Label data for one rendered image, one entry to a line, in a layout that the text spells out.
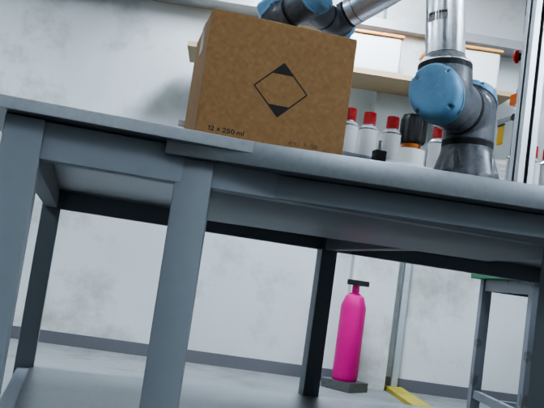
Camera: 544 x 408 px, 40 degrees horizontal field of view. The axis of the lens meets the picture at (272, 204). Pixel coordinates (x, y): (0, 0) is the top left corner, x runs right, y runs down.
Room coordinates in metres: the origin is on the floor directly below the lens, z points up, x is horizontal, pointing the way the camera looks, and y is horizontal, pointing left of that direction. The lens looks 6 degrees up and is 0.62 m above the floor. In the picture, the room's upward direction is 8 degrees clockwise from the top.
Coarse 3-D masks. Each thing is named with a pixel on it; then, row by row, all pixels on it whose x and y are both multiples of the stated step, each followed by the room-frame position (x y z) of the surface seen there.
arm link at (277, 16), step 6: (264, 0) 1.82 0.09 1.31; (270, 0) 1.82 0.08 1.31; (276, 0) 1.82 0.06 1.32; (282, 0) 1.81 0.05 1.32; (258, 6) 1.83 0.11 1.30; (264, 6) 1.82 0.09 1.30; (270, 6) 1.82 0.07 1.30; (276, 6) 1.81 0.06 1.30; (258, 12) 1.85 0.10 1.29; (264, 12) 1.83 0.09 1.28; (270, 12) 1.82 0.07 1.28; (276, 12) 1.81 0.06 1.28; (282, 12) 1.80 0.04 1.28; (264, 18) 1.83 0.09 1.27; (270, 18) 1.82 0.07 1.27; (276, 18) 1.82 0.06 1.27; (282, 18) 1.81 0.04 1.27
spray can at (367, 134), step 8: (368, 112) 1.90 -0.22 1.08; (368, 120) 1.90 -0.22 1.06; (360, 128) 1.90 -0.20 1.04; (368, 128) 1.89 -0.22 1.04; (360, 136) 1.90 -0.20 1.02; (368, 136) 1.89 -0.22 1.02; (376, 136) 1.90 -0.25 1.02; (360, 144) 1.89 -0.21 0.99; (368, 144) 1.89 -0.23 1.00; (360, 152) 1.89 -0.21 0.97; (368, 152) 1.89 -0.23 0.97
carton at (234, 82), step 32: (224, 32) 1.40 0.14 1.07; (256, 32) 1.41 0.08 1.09; (288, 32) 1.42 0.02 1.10; (320, 32) 1.44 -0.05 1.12; (224, 64) 1.40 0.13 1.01; (256, 64) 1.41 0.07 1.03; (288, 64) 1.42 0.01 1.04; (320, 64) 1.44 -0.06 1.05; (352, 64) 1.45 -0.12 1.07; (192, 96) 1.54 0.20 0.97; (224, 96) 1.40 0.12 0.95; (256, 96) 1.41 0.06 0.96; (288, 96) 1.43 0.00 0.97; (320, 96) 1.44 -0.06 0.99; (192, 128) 1.43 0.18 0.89; (224, 128) 1.40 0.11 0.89; (256, 128) 1.41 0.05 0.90; (288, 128) 1.43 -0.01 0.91; (320, 128) 1.44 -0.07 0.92
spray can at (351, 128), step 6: (348, 108) 1.88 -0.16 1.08; (354, 108) 1.88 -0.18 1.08; (348, 114) 1.88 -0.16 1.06; (354, 114) 1.88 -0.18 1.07; (348, 120) 1.88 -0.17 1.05; (354, 120) 1.88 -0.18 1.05; (348, 126) 1.87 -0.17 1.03; (354, 126) 1.87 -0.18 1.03; (348, 132) 1.87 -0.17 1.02; (354, 132) 1.87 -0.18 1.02; (348, 138) 1.87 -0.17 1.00; (354, 138) 1.87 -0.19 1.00; (348, 144) 1.87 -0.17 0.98; (354, 144) 1.88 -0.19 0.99; (342, 150) 1.87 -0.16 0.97; (348, 150) 1.87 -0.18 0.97; (354, 150) 1.88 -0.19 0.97
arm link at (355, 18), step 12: (348, 0) 1.83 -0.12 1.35; (360, 0) 1.81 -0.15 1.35; (372, 0) 1.80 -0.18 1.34; (384, 0) 1.79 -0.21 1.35; (396, 0) 1.79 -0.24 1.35; (336, 12) 1.84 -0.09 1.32; (348, 12) 1.84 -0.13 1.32; (360, 12) 1.82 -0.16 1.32; (372, 12) 1.82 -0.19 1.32; (336, 24) 1.86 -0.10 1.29; (348, 24) 1.86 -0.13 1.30; (348, 36) 1.92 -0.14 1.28
